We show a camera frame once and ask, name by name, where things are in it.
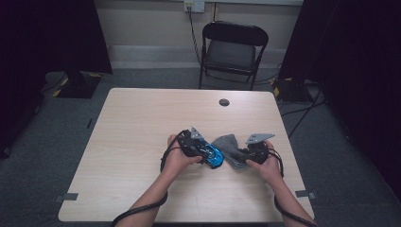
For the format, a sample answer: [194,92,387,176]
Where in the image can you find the hand-held gripper black cable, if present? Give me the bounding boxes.
[267,147,319,227]
[110,130,186,227]

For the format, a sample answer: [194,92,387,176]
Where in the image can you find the black folding chair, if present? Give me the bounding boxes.
[198,20,270,92]

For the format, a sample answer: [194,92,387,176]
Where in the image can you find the black wall socket cable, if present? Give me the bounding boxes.
[187,6,203,65]

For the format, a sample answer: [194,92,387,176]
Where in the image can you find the blue toy car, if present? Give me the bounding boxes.
[195,139,226,170]

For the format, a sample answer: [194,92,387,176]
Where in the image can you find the grey tape strip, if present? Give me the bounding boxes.
[53,192,79,203]
[294,189,318,201]

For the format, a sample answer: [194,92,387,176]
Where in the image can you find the grey cloth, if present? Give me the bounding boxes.
[211,133,251,171]

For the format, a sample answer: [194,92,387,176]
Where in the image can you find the black curtain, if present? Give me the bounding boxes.
[0,0,113,159]
[277,0,401,201]

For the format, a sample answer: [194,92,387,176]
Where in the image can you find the left hand-held gripper black cable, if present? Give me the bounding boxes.
[110,130,186,227]

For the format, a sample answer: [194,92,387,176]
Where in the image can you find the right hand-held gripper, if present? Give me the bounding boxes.
[239,132,276,166]

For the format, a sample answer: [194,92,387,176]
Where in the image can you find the person's left hand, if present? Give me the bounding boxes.
[160,133,204,180]

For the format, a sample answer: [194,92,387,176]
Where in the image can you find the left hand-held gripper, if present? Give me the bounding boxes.
[177,126,205,159]

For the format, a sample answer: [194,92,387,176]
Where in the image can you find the white wall socket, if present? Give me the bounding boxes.
[183,0,206,14]

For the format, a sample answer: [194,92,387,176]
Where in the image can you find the short black floor cable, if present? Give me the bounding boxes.
[280,98,327,117]

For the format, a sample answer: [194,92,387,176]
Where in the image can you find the right hand-held gripper black cable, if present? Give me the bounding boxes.
[267,147,319,227]

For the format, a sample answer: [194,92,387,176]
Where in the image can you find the person's right hand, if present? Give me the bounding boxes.
[245,139,284,187]

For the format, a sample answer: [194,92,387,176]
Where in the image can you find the long black floor cable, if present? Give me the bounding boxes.
[287,85,324,140]

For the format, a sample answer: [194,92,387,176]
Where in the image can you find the black stand base yellow tape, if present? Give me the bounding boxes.
[270,77,315,104]
[51,70,104,99]

